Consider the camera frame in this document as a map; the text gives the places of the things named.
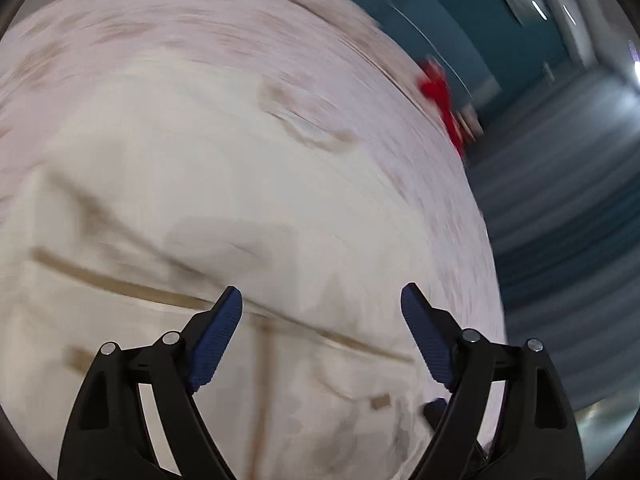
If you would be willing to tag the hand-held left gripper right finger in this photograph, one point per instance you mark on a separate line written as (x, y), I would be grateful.
(425, 330)

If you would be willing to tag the red cloth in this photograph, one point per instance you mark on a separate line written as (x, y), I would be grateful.
(440, 90)

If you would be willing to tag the pink butterfly print blanket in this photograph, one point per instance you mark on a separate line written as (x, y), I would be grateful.
(175, 25)

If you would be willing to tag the grey-blue curtain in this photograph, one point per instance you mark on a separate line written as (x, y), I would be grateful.
(560, 220)

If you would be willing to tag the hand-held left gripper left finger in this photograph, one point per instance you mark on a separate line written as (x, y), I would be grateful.
(215, 335)

